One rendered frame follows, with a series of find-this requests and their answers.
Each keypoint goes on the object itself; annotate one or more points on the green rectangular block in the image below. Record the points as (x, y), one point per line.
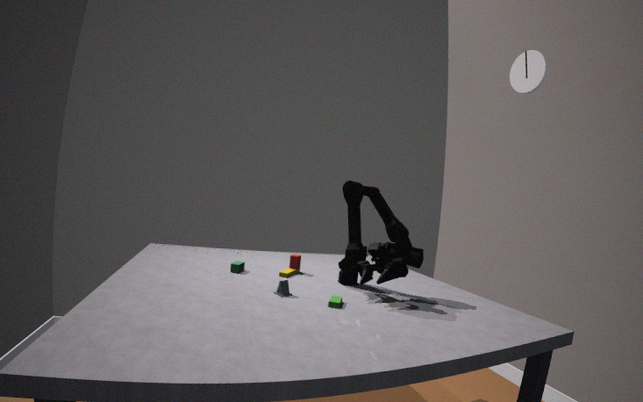
(335, 302)

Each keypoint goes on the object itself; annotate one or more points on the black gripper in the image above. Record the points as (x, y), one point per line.
(393, 268)

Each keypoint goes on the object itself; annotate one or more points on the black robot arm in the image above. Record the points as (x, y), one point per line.
(396, 230)

